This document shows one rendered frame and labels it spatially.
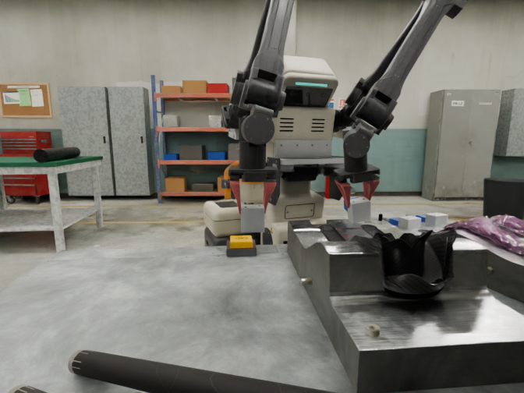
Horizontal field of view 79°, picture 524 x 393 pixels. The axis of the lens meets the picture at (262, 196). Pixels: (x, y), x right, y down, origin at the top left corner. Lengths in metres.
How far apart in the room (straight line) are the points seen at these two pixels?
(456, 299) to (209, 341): 0.39
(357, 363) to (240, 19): 6.23
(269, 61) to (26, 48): 6.88
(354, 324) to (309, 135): 0.82
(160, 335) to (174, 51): 6.06
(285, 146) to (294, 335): 0.71
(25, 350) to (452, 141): 6.43
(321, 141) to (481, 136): 5.82
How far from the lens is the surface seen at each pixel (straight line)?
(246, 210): 0.68
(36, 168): 3.60
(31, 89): 7.31
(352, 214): 0.86
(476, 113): 6.81
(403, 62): 0.88
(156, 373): 0.40
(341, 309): 0.51
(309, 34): 6.45
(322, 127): 1.21
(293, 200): 1.17
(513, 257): 0.82
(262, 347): 0.53
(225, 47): 6.33
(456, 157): 6.65
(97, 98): 6.41
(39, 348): 0.62
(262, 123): 0.59
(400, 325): 0.50
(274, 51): 0.71
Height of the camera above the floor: 1.10
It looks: 10 degrees down
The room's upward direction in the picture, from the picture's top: straight up
